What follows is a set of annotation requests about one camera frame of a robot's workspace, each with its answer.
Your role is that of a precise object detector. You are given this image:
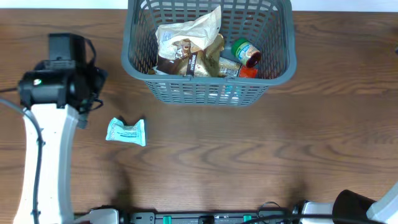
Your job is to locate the teal tissue pack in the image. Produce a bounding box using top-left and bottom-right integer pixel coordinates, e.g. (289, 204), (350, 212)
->
(105, 118), (146, 147)

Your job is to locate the cream paper pouch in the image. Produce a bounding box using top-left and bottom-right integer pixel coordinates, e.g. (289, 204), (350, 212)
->
(155, 5), (221, 60)

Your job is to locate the gold brown coffee bag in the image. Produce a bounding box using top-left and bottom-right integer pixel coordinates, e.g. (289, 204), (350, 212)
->
(148, 34), (224, 77)

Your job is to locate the orange pasta packet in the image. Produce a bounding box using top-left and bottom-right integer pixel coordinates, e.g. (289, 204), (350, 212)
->
(218, 57), (258, 78)

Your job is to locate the green lid jar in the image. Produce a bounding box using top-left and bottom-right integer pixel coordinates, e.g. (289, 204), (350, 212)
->
(231, 38), (262, 68)

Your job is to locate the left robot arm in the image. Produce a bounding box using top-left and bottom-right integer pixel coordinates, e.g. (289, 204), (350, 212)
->
(13, 33), (108, 223)

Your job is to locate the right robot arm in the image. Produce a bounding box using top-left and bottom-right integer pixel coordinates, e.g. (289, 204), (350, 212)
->
(294, 185), (397, 223)

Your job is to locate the grey plastic basket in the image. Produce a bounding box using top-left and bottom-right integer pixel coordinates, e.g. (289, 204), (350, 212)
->
(121, 0), (297, 106)

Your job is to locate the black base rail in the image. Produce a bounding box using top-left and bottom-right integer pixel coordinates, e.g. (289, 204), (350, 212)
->
(73, 207), (292, 224)

